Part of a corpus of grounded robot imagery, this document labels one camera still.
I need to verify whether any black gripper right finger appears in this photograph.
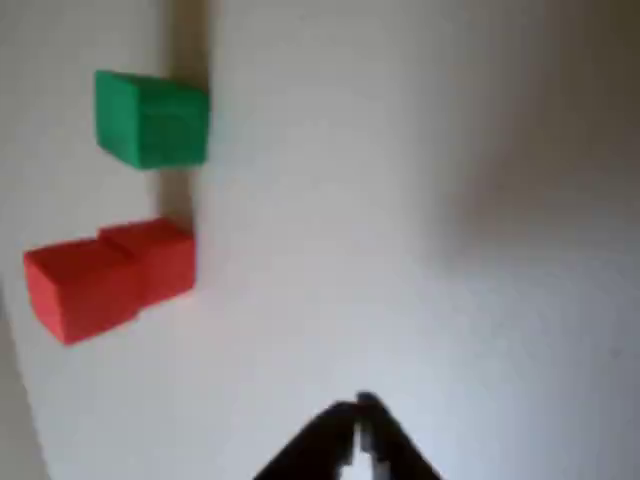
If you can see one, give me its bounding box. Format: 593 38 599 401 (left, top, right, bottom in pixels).
355 391 445 480

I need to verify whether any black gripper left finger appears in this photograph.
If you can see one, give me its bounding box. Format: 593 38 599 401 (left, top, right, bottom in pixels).
253 400 363 480

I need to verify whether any green cube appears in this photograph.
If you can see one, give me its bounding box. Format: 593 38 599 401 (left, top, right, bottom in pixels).
93 69 211 170

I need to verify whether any red cube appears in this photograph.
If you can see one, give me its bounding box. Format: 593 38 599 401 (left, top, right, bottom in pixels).
22 238 145 347
98 216 196 310

